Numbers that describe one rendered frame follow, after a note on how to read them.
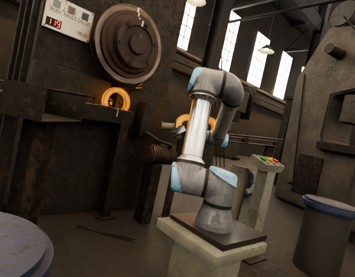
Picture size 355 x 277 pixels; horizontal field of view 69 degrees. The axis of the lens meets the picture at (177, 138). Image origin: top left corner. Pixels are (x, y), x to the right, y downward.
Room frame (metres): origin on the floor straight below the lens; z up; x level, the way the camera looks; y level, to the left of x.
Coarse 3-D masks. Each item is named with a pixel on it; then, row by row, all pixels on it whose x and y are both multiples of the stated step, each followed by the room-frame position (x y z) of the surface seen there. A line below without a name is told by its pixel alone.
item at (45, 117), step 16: (16, 96) 1.02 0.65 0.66; (32, 96) 1.00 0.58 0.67; (48, 96) 1.28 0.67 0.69; (64, 96) 1.27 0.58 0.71; (0, 112) 1.04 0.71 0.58; (16, 112) 1.02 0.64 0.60; (32, 112) 1.00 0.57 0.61; (48, 112) 1.29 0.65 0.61; (64, 112) 1.27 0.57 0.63; (80, 112) 1.25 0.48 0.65; (48, 128) 1.14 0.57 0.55; (32, 144) 1.14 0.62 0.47; (48, 144) 1.16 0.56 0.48; (32, 160) 1.14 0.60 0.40; (48, 160) 1.18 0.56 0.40; (32, 176) 1.13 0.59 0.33; (32, 192) 1.13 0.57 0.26; (32, 208) 1.14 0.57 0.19
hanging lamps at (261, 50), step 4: (188, 0) 7.65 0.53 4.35; (192, 0) 7.68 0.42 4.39; (196, 0) 7.68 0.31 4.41; (200, 0) 7.63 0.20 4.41; (204, 0) 7.40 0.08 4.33; (192, 4) 7.78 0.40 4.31; (196, 4) 7.77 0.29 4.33; (200, 4) 7.72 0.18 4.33; (204, 4) 7.60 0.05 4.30; (276, 4) 10.18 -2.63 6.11; (272, 24) 10.19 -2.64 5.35; (268, 40) 10.19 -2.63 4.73; (260, 48) 10.03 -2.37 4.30; (264, 48) 10.33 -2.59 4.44; (268, 48) 9.89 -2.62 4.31; (260, 52) 10.45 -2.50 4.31; (264, 52) 10.45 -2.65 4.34; (268, 52) 10.39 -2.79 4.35; (272, 52) 10.25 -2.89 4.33
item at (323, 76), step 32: (352, 32) 3.16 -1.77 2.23; (320, 64) 3.44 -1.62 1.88; (352, 64) 3.08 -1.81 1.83; (320, 96) 3.35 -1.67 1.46; (352, 96) 2.80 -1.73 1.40; (288, 128) 3.67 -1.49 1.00; (320, 128) 3.26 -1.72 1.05; (288, 160) 3.57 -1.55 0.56; (320, 160) 3.15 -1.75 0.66; (352, 160) 2.86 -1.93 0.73; (288, 192) 3.47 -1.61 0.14; (320, 192) 3.09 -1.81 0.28
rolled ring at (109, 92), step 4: (112, 88) 1.62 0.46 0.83; (116, 88) 1.63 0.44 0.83; (120, 88) 1.65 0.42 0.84; (104, 92) 1.61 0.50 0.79; (108, 92) 1.60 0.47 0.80; (112, 92) 1.62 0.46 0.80; (116, 92) 1.64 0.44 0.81; (120, 92) 1.65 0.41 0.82; (124, 92) 1.67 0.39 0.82; (104, 96) 1.59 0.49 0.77; (108, 96) 1.61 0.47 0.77; (124, 96) 1.68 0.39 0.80; (128, 96) 1.69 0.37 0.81; (104, 100) 1.59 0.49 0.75; (124, 100) 1.70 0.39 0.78; (128, 100) 1.70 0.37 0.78; (104, 104) 1.60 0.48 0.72; (108, 104) 1.61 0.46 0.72; (124, 104) 1.70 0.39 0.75; (128, 104) 1.70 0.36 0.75; (124, 108) 1.69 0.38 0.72; (128, 108) 1.70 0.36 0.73
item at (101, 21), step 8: (112, 8) 1.52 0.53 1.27; (120, 8) 1.55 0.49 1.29; (128, 8) 1.59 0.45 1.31; (136, 8) 1.62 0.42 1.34; (104, 16) 1.50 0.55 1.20; (96, 24) 1.48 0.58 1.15; (152, 24) 1.71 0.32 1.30; (96, 32) 1.48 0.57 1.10; (96, 40) 1.49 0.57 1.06; (96, 48) 1.49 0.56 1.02; (160, 48) 1.78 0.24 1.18; (96, 56) 1.54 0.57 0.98; (104, 64) 1.54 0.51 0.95; (112, 72) 1.57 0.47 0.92; (152, 72) 1.76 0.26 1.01; (120, 80) 1.62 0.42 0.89; (128, 80) 1.65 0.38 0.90; (136, 80) 1.69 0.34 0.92; (144, 80) 1.73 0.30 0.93
